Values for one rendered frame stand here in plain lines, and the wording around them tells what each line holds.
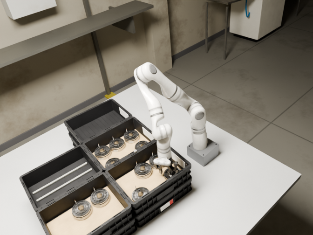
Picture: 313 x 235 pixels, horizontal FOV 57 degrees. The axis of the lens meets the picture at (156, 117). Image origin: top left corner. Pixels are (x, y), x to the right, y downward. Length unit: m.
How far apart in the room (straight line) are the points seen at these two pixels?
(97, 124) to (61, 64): 1.49
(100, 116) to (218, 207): 1.08
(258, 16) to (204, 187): 3.48
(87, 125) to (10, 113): 1.49
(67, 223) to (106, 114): 0.90
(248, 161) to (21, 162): 1.58
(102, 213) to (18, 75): 2.12
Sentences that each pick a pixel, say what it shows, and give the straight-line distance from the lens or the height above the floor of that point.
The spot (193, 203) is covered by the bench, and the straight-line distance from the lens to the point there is 1.75.
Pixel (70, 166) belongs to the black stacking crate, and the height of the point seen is 0.83.
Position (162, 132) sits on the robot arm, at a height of 1.20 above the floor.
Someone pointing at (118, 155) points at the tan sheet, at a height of 0.83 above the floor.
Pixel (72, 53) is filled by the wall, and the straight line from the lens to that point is 3.54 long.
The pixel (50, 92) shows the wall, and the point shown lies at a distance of 3.58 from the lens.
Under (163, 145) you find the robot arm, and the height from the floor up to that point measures 1.11.
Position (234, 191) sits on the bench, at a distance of 1.82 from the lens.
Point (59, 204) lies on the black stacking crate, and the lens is 1.67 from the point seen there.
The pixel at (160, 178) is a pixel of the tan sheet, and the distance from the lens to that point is 1.71.
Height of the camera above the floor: 2.15
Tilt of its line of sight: 39 degrees down
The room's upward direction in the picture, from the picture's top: 8 degrees counter-clockwise
